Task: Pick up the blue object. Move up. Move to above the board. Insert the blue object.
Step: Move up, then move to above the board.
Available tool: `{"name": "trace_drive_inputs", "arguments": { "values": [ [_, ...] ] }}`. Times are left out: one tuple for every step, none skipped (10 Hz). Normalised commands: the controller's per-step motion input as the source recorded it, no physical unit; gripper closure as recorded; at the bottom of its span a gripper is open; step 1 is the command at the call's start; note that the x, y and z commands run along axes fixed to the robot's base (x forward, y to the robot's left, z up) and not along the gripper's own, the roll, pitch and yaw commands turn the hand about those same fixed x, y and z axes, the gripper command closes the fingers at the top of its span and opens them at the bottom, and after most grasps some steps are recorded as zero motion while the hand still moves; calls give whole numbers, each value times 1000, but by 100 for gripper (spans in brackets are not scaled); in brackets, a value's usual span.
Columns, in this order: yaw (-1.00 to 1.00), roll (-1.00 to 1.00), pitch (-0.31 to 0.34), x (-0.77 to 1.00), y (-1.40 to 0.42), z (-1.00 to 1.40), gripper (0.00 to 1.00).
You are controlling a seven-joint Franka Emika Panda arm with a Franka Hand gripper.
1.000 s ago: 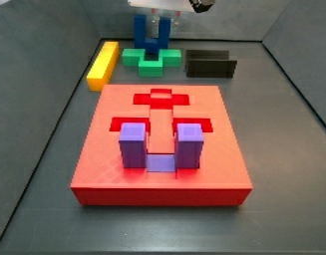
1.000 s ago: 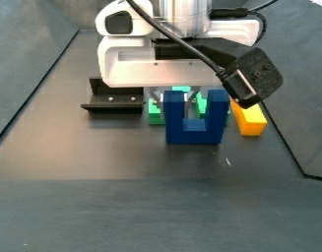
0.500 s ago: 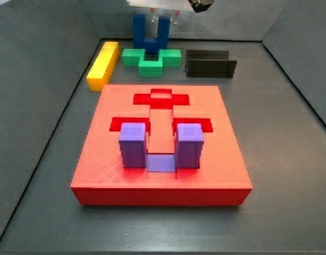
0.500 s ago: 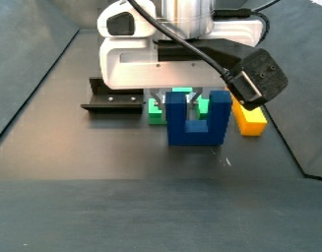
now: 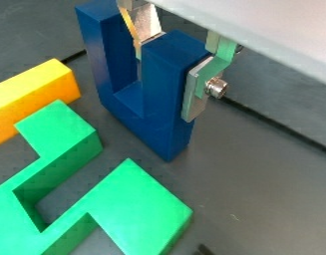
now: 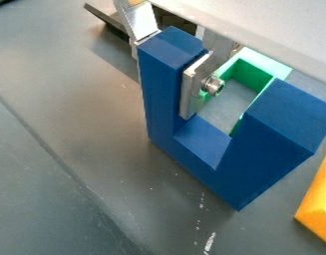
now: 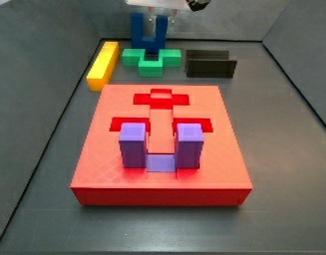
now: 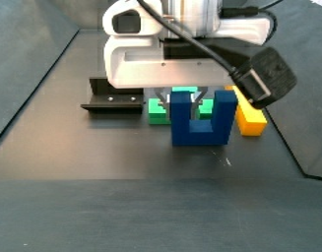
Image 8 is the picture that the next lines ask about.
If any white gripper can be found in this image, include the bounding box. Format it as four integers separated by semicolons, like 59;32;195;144
103;0;270;119

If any blue U-shaped block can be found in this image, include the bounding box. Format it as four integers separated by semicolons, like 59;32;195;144
170;90;238;146

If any green stepped block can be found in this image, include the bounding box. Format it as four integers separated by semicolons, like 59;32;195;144
147;87;213;125

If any yellow long bar block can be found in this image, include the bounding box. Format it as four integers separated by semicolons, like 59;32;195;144
225;85;268;137

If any black angled bracket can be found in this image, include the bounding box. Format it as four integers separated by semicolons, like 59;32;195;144
80;77;144;114

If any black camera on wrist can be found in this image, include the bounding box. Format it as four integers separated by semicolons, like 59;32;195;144
231;47;297;109

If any black cable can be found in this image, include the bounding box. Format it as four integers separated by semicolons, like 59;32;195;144
135;0;285;77

